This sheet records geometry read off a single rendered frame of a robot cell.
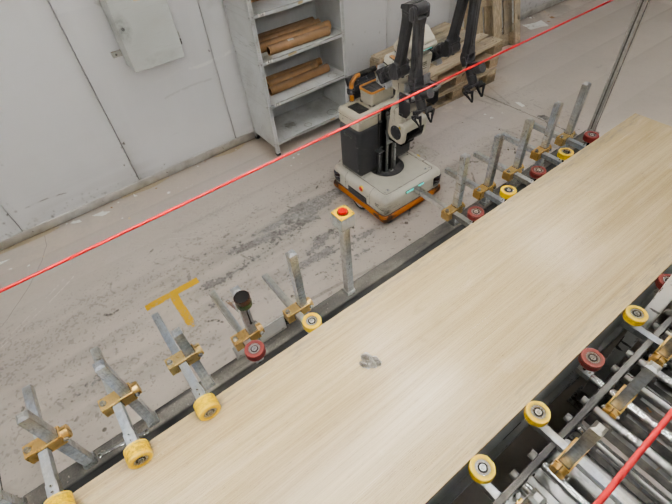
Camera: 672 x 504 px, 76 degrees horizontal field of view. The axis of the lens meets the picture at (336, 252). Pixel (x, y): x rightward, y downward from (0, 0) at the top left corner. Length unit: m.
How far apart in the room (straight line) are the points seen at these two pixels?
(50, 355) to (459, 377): 2.64
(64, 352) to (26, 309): 0.58
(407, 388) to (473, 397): 0.23
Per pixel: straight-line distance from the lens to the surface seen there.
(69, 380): 3.24
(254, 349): 1.75
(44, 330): 3.60
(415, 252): 2.28
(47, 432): 1.79
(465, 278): 1.94
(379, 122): 3.28
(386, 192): 3.30
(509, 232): 2.18
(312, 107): 4.74
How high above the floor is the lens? 2.38
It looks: 47 degrees down
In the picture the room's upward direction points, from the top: 6 degrees counter-clockwise
